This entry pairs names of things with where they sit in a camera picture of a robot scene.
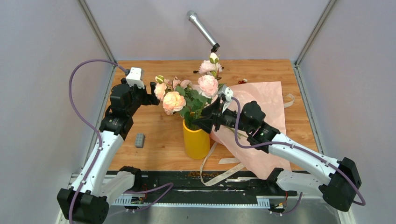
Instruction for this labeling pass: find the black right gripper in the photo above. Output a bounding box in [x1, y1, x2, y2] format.
[191, 98, 253, 134]

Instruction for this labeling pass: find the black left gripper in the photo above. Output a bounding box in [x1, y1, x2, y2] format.
[121, 78, 161, 116]

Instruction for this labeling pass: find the pink rose stem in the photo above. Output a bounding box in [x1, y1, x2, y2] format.
[192, 52, 224, 119]
[155, 75, 193, 129]

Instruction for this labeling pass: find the pink wrapping paper sheet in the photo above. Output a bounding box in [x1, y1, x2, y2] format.
[210, 81, 291, 179]

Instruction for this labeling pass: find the pink flower bouquet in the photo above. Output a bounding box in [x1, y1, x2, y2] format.
[163, 77, 202, 100]

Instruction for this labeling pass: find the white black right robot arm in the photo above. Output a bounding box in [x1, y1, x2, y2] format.
[193, 99, 366, 212]

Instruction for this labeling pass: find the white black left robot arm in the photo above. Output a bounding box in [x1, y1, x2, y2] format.
[57, 79, 159, 224]

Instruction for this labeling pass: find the yellow cylindrical vase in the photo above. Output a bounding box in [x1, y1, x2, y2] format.
[183, 120, 211, 160]

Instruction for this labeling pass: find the grey building brick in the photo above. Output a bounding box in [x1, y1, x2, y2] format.
[134, 133, 145, 148]

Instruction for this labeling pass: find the red toy car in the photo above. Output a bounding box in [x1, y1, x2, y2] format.
[238, 79, 248, 84]

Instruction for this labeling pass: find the black tripod microphone stand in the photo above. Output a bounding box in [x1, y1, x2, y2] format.
[193, 43, 225, 75]

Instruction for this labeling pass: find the silver microphone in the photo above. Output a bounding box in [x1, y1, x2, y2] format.
[186, 10, 220, 53]

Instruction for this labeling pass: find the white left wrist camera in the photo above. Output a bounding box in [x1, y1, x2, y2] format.
[126, 67, 145, 89]

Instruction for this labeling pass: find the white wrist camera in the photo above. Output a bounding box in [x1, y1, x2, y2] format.
[126, 67, 145, 89]
[218, 84, 233, 113]

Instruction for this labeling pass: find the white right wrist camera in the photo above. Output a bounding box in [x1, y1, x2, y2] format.
[218, 84, 233, 113]

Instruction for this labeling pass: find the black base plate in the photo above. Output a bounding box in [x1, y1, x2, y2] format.
[123, 170, 297, 205]

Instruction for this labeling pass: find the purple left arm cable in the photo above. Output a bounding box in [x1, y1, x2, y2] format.
[68, 59, 175, 224]

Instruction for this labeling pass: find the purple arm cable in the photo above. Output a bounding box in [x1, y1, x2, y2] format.
[231, 97, 366, 217]
[68, 59, 175, 224]

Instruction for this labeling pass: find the white slotted cable duct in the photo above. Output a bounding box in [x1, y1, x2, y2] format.
[108, 196, 271, 208]

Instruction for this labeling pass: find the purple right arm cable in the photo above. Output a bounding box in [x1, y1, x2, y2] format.
[231, 97, 366, 217]

